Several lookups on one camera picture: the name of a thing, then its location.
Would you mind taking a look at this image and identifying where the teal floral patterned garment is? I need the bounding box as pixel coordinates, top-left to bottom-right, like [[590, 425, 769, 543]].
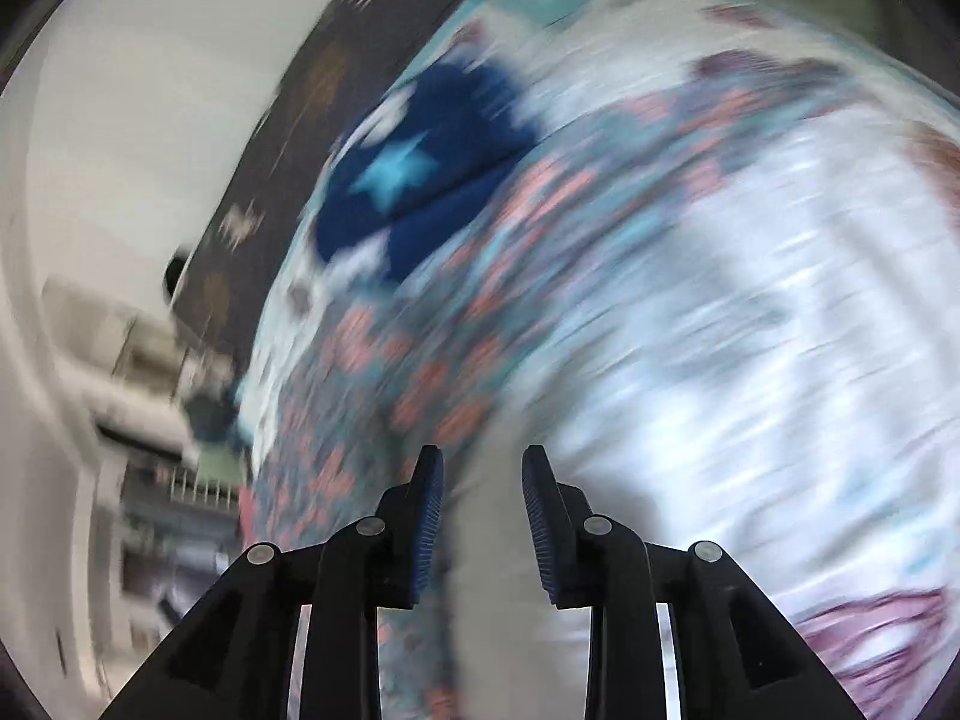
[[252, 68, 844, 718]]

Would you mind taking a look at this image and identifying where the white seashell print quilt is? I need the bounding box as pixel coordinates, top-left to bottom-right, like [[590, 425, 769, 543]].
[[234, 0, 960, 720]]

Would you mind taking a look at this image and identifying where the dark deer print headboard cover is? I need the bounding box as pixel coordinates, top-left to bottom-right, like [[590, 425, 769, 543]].
[[172, 0, 462, 366]]

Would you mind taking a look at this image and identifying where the navy fleece garment blue star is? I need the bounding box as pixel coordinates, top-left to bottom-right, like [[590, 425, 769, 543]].
[[314, 60, 537, 283]]

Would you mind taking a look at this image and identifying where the dark blue clothes pile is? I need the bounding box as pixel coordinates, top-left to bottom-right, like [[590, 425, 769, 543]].
[[182, 392, 238, 444]]

